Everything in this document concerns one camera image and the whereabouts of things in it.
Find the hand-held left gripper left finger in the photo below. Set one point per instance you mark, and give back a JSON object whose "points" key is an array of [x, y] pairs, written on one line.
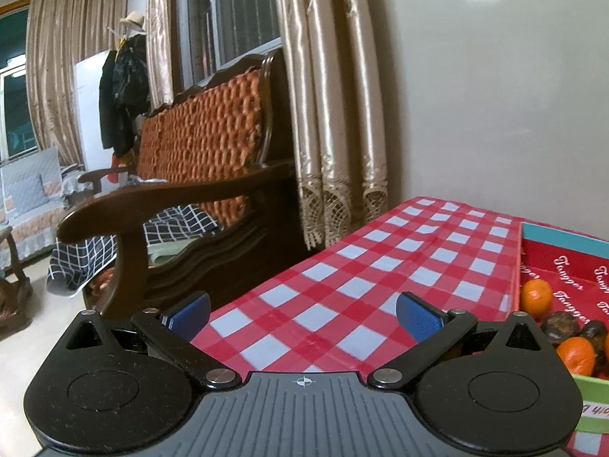
{"points": [[188, 316]]}

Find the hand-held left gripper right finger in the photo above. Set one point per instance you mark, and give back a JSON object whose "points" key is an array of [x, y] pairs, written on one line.
{"points": [[421, 319]]}

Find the orange tangerine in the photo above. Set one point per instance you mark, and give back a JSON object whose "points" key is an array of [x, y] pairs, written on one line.
{"points": [[536, 297], [575, 356]]}

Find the large dark mangosteen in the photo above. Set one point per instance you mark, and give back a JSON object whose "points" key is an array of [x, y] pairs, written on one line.
{"points": [[561, 326]]}

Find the red cardboard box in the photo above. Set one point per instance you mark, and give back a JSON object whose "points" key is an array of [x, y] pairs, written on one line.
{"points": [[571, 243]]}

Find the small dark mangosteen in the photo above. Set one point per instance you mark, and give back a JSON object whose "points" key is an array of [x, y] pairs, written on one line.
{"points": [[594, 331]]}

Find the dark wooden sofa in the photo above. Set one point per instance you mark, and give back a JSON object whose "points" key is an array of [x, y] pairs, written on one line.
{"points": [[214, 257]]}

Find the pale green seat cushion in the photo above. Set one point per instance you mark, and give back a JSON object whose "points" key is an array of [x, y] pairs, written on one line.
{"points": [[164, 250]]}

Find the red white checkered tablecloth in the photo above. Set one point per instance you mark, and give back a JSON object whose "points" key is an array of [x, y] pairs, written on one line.
{"points": [[357, 271]]}

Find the black white checkered blanket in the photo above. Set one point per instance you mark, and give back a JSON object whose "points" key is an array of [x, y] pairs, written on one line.
{"points": [[181, 223]]}

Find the red cloth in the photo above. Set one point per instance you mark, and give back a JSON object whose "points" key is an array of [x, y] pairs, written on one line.
{"points": [[119, 169]]}

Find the orange woven sofa cushion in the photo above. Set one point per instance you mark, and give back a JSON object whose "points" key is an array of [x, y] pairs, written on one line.
{"points": [[204, 143]]}

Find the small wooden stool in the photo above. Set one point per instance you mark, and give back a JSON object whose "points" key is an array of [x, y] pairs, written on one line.
{"points": [[14, 295]]}

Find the sofa with grey quilted cover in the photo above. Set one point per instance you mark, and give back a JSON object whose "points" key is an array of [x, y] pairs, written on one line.
{"points": [[28, 200]]}

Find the beige satin curtain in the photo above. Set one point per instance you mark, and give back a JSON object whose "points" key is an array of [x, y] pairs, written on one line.
{"points": [[333, 104], [57, 57], [159, 33]]}

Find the black hanging jacket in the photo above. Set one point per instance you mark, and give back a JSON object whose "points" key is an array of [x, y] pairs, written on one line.
{"points": [[119, 95]]}

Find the white upright panel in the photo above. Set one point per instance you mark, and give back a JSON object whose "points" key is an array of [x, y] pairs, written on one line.
{"points": [[88, 104]]}

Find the large window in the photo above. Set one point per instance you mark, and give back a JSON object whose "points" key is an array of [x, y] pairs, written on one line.
{"points": [[14, 104]]}

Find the straw hat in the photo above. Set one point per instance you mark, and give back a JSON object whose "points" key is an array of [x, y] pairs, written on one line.
{"points": [[132, 21]]}

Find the barred window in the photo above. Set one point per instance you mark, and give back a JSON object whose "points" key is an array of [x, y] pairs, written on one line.
{"points": [[238, 9]]}

